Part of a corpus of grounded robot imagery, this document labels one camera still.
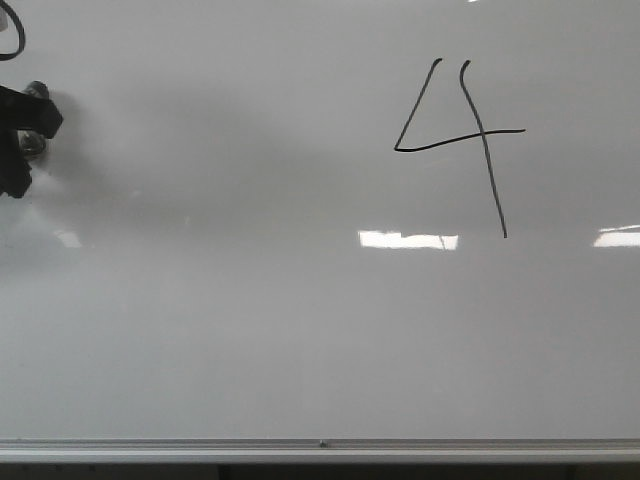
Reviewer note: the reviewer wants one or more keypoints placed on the white whiteboard surface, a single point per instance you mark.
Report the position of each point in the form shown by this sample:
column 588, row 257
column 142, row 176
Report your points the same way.
column 343, row 219

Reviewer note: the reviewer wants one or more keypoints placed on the grey aluminium whiteboard frame rail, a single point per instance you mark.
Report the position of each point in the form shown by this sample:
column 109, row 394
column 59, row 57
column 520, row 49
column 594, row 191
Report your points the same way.
column 319, row 451

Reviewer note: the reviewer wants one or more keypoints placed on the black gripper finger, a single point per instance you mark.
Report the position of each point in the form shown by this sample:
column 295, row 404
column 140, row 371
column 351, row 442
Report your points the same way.
column 29, row 110

